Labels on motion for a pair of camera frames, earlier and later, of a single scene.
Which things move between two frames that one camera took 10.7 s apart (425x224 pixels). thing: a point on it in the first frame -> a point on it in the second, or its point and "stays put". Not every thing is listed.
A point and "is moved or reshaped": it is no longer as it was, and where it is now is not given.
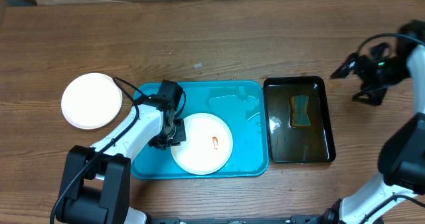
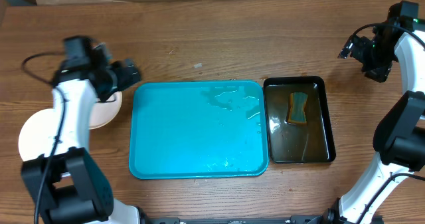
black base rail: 293,219 stays put
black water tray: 310,144 stays put
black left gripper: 180,137 -> 121,67
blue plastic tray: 242,104 stays put
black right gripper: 374,95 -> 381,74
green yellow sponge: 299,112 is moved or reshaped
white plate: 208,145 -> 38,133
